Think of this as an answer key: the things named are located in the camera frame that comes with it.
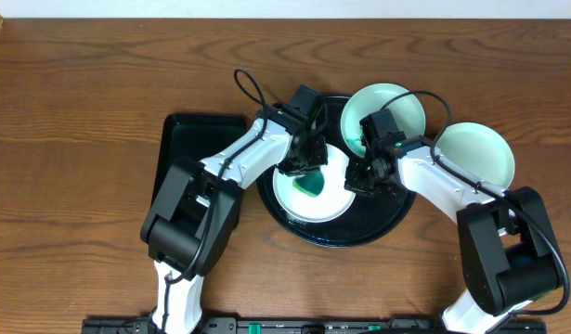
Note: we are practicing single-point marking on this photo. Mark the black rectangular tray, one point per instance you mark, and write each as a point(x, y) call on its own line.
point(195, 136)

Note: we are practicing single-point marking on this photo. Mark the white plate with green spot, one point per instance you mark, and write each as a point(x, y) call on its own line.
point(332, 201)

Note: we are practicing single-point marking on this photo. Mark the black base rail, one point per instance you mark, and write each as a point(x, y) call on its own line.
point(231, 325)

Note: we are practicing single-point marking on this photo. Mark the pale green rear plate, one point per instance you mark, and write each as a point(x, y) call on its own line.
point(408, 113)

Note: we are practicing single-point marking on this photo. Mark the green scrub sponge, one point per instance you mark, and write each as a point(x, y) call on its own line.
point(310, 184)

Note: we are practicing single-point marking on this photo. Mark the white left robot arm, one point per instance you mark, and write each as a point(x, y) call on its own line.
point(197, 206)

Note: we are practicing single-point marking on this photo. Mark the black round tray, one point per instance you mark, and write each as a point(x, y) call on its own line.
point(366, 220)

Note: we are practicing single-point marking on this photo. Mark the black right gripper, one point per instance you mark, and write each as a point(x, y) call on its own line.
point(354, 184)

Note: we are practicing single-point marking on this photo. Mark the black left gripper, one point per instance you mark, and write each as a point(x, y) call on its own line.
point(301, 163)

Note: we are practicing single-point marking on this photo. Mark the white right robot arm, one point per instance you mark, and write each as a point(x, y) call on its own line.
point(509, 254)

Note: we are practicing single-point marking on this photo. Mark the light green plate with smear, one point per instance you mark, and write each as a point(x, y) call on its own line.
point(479, 150)

